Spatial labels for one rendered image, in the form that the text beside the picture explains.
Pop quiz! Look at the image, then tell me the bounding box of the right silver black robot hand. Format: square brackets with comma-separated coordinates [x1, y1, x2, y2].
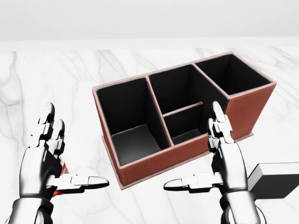
[163, 100, 249, 194]

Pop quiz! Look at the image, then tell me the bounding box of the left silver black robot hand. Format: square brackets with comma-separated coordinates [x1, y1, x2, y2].
[18, 102, 110, 199]

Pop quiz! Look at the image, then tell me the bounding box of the red-brown desk caddy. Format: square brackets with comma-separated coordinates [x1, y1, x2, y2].
[92, 51, 277, 191]

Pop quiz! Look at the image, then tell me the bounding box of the red and white object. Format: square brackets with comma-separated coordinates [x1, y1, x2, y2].
[50, 155, 70, 198]

